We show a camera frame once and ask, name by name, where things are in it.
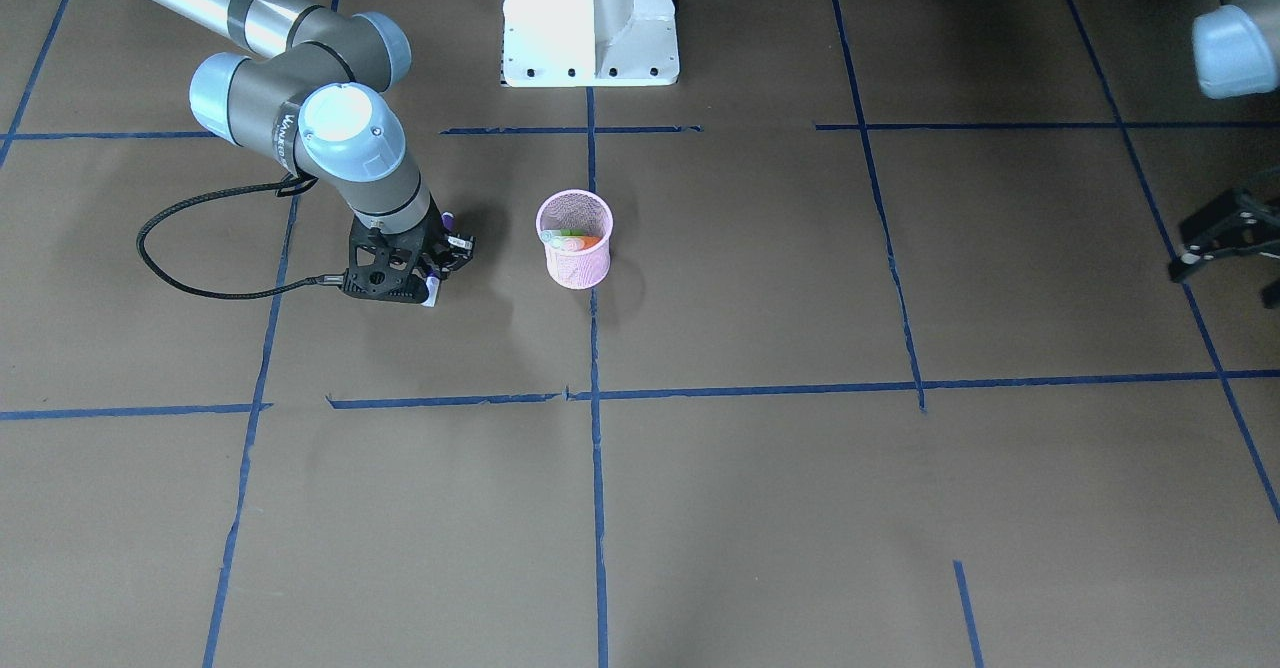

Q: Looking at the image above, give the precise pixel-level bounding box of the purple highlighter pen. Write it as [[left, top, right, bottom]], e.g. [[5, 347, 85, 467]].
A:
[[422, 203, 454, 308]]

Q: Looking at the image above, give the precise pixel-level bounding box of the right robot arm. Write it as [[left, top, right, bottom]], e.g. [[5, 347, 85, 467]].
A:
[[150, 0, 474, 273]]

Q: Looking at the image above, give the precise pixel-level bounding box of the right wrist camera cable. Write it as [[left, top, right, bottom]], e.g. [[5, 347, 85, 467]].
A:
[[137, 177, 351, 301]]

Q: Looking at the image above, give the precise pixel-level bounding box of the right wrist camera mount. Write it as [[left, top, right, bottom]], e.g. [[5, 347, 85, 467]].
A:
[[339, 221, 474, 305]]

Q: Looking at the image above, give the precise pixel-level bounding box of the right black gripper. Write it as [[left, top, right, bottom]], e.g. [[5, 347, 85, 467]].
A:
[[376, 214, 429, 271]]

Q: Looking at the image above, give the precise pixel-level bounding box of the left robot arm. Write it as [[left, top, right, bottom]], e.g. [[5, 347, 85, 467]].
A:
[[1192, 0, 1279, 100]]

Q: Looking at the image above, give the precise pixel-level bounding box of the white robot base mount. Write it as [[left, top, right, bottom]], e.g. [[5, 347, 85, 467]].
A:
[[500, 0, 681, 88]]

